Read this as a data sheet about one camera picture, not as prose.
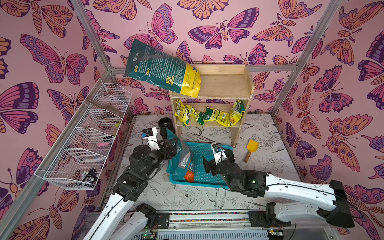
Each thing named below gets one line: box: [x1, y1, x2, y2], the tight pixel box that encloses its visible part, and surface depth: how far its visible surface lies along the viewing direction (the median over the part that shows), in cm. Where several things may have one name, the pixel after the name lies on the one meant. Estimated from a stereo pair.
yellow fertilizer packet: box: [174, 99, 190, 127], surface depth 85 cm
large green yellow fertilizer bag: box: [123, 39, 201, 98], surface depth 67 cm
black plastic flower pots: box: [158, 117, 176, 140], surface depth 96 cm
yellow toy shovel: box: [243, 139, 260, 163], surface depth 102 cm
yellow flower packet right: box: [228, 99, 246, 127], surface depth 83 cm
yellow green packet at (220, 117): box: [203, 106, 230, 127], surface depth 90 cm
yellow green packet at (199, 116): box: [189, 106, 205, 126], surface depth 88 cm
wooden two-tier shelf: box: [168, 64, 255, 146], surface depth 82 cm
